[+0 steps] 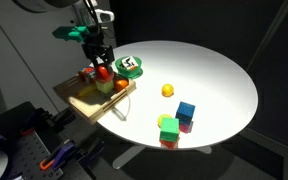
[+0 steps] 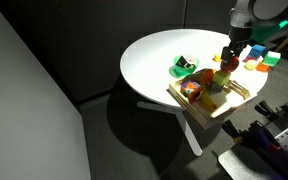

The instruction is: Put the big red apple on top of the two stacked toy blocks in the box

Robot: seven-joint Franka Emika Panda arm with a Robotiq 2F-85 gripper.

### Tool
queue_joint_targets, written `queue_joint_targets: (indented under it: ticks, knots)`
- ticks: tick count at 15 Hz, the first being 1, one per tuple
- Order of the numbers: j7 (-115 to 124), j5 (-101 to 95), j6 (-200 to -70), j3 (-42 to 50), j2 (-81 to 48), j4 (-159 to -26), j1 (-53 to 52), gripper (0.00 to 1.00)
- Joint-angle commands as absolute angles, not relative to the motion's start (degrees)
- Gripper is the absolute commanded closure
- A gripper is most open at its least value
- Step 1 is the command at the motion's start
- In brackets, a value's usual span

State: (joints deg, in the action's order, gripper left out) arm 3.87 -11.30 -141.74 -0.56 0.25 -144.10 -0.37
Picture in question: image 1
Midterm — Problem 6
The green plastic bowl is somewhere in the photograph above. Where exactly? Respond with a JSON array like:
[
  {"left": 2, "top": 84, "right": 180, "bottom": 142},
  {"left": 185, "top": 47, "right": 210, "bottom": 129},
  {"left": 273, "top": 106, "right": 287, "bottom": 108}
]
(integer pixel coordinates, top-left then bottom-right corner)
[{"left": 114, "top": 56, "right": 144, "bottom": 78}]

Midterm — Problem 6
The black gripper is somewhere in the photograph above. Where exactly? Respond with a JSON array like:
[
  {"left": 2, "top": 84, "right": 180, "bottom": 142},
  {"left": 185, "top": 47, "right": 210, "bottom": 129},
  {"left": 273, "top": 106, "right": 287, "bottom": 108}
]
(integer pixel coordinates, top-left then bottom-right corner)
[{"left": 81, "top": 40, "right": 115, "bottom": 74}]

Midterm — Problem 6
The bright green toy block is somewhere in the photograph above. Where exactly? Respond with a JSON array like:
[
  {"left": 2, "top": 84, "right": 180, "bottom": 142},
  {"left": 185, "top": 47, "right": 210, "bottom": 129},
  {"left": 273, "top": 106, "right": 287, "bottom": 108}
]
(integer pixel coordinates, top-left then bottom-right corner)
[{"left": 159, "top": 116, "right": 181, "bottom": 143}]

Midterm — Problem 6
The blue toy block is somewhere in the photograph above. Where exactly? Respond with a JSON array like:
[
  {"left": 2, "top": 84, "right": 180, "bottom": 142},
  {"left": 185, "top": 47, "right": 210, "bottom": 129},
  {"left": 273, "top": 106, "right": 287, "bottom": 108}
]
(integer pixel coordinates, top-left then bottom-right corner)
[{"left": 175, "top": 101, "right": 197, "bottom": 127}]

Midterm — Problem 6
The colourful fabric cube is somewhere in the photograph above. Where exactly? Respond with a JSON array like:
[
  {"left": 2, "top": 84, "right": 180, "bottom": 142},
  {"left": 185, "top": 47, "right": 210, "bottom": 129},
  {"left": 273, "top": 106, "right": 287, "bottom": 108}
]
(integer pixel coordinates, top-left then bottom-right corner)
[{"left": 77, "top": 66, "right": 97, "bottom": 84}]

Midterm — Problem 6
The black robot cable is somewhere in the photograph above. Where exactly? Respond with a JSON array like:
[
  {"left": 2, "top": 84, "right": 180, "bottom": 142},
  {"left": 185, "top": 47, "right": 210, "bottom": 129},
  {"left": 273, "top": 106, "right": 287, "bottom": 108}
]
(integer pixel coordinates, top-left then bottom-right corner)
[{"left": 83, "top": 0, "right": 102, "bottom": 36}]

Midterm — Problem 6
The light wooden box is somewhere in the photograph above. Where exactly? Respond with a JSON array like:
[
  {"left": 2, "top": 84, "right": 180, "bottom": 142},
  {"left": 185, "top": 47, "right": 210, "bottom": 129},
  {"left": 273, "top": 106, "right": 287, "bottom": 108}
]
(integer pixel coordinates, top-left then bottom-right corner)
[{"left": 52, "top": 73, "right": 137, "bottom": 126}]

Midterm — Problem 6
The purple clamp with orange handle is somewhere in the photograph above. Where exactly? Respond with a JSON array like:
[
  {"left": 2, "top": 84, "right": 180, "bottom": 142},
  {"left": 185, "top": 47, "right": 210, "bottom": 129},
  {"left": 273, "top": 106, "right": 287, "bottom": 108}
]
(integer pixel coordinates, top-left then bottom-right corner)
[{"left": 39, "top": 139, "right": 77, "bottom": 171}]

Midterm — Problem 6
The light green toy block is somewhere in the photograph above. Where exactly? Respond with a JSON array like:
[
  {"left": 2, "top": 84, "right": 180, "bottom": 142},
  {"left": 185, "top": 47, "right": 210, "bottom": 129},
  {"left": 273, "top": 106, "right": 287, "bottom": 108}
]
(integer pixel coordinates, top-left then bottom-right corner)
[{"left": 95, "top": 79, "right": 115, "bottom": 95}]

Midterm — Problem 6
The yellow toy banana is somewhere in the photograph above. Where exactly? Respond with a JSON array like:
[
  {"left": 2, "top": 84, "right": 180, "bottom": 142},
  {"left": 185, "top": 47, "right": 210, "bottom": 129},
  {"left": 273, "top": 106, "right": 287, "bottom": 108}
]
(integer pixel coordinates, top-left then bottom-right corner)
[{"left": 75, "top": 85, "right": 99, "bottom": 99}]

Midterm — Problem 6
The big red toy apple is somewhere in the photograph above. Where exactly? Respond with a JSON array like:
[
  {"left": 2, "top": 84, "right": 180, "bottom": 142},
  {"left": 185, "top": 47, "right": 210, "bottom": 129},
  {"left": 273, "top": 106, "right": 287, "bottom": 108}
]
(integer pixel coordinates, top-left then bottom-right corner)
[{"left": 94, "top": 65, "right": 115, "bottom": 84}]

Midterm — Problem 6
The red orange toy block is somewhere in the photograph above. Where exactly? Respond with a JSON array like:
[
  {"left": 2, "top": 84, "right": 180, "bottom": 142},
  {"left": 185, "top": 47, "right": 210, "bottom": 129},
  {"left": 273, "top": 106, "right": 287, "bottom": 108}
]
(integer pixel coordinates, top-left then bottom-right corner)
[{"left": 159, "top": 138, "right": 179, "bottom": 150}]

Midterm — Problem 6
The green plate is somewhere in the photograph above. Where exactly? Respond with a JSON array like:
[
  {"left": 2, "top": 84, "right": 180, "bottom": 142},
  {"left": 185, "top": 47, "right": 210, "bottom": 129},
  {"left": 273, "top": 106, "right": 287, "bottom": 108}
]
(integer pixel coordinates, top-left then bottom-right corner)
[{"left": 117, "top": 69, "right": 144, "bottom": 80}]

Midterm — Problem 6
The grey perforated board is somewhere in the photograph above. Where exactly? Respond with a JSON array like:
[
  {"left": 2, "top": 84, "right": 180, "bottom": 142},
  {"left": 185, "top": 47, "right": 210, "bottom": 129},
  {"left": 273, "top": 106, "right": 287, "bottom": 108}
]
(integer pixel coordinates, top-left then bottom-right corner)
[{"left": 3, "top": 129, "right": 66, "bottom": 180}]

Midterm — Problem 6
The black and white card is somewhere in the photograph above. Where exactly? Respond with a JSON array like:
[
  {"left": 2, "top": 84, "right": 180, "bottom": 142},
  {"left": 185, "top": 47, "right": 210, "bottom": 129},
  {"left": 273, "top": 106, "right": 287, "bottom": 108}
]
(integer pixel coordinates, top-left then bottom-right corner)
[{"left": 120, "top": 56, "right": 139, "bottom": 71}]

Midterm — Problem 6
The yellow toy lemon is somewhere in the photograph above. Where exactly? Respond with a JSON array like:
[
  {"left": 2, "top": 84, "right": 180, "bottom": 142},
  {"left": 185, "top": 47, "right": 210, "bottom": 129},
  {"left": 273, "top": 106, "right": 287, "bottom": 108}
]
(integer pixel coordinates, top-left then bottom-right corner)
[{"left": 160, "top": 83, "right": 175, "bottom": 98}]

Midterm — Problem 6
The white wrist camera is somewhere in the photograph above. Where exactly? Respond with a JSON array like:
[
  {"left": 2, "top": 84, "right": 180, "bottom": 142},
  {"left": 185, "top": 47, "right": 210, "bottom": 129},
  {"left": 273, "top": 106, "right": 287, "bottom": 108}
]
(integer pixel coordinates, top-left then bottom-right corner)
[{"left": 93, "top": 8, "right": 115, "bottom": 24}]

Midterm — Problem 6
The yellow toy ring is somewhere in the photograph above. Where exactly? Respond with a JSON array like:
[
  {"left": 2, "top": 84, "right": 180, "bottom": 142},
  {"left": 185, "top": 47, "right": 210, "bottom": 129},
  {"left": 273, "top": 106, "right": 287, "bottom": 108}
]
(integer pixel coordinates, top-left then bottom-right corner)
[{"left": 156, "top": 113, "right": 174, "bottom": 129}]

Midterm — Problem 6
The black clamp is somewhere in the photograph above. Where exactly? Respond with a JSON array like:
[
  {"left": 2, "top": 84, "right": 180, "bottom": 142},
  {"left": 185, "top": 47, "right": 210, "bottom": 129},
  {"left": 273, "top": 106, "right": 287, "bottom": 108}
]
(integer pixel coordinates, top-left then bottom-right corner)
[
  {"left": 49, "top": 107, "right": 76, "bottom": 128},
  {"left": 79, "top": 135, "right": 106, "bottom": 158}
]

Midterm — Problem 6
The pink toy block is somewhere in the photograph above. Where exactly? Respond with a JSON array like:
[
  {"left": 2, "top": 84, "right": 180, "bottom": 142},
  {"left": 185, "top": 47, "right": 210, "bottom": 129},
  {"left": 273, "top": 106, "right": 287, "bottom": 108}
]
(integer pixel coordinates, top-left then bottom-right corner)
[{"left": 179, "top": 121, "right": 195, "bottom": 134}]

